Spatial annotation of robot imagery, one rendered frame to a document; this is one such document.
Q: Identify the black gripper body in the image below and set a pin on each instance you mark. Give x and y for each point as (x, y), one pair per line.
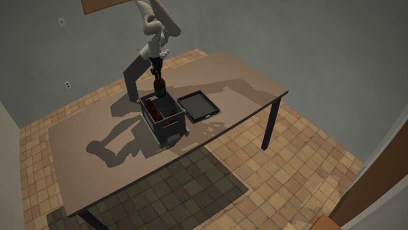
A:
(155, 61)

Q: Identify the dark grey crate with dividers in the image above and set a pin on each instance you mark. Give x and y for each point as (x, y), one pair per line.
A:
(164, 106)

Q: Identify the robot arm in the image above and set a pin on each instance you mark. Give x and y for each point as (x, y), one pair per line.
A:
(155, 43)

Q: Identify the brown glass bottle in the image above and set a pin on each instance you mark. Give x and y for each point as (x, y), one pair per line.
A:
(171, 114)
(160, 87)
(149, 106)
(160, 117)
(155, 114)

